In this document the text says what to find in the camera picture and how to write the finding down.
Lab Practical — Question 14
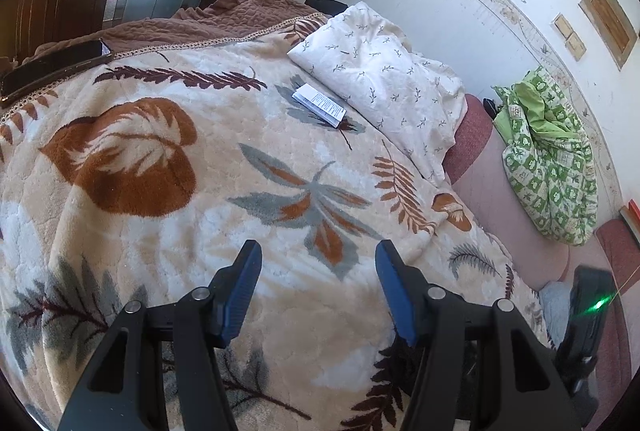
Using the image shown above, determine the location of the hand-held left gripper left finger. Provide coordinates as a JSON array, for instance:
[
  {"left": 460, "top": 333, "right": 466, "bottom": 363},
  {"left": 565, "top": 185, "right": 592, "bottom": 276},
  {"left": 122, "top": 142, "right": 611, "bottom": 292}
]
[{"left": 57, "top": 240, "right": 263, "bottom": 431}]

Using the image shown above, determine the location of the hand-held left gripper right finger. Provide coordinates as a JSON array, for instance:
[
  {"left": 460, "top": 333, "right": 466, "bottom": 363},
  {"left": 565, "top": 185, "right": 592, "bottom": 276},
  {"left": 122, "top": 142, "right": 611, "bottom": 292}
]
[{"left": 375, "top": 239, "right": 583, "bottom": 431}]

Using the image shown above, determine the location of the leaf print fleece blanket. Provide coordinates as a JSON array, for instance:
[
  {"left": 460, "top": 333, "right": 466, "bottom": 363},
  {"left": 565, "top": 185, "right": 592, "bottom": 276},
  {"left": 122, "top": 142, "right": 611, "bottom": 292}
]
[{"left": 0, "top": 14, "right": 553, "bottom": 431}]

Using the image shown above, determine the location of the pink bed mattress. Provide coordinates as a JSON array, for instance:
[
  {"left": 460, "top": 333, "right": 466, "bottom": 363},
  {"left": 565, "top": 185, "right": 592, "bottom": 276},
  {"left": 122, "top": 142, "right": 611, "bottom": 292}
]
[{"left": 442, "top": 94, "right": 640, "bottom": 417}]

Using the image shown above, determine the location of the green patterned cloth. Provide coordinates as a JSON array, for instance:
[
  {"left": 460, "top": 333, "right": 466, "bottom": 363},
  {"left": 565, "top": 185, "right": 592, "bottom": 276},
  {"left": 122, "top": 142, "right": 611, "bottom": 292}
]
[{"left": 492, "top": 65, "right": 598, "bottom": 247}]

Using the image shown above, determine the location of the white folded paper leaflet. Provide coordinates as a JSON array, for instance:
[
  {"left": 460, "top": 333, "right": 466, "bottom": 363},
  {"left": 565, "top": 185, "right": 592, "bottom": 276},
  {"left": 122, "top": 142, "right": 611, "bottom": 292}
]
[{"left": 292, "top": 84, "right": 347, "bottom": 129}]

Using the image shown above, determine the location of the white floral pillow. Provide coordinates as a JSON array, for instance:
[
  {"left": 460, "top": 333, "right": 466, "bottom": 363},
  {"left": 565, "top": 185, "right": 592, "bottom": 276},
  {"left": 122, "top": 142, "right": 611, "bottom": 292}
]
[{"left": 287, "top": 2, "right": 467, "bottom": 182}]

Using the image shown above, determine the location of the brown quilted bedspread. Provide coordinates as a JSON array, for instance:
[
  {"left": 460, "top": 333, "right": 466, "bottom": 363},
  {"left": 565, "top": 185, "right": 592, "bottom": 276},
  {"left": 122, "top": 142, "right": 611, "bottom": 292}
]
[{"left": 20, "top": 0, "right": 333, "bottom": 62}]

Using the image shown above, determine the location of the black smartphone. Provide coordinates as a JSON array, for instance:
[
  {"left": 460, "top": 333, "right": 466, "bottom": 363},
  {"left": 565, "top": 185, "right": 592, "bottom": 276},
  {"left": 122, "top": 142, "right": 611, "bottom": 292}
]
[{"left": 0, "top": 39, "right": 112, "bottom": 104}]

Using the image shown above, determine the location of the black cloth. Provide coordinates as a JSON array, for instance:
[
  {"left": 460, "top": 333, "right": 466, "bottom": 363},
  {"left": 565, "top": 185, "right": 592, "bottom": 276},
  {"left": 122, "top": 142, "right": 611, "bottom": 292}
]
[{"left": 305, "top": 0, "right": 349, "bottom": 17}]

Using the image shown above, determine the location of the wooden wall frame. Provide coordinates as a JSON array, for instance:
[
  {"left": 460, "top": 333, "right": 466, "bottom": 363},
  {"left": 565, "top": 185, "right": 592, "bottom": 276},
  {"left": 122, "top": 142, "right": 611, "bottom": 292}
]
[{"left": 579, "top": 0, "right": 637, "bottom": 71}]

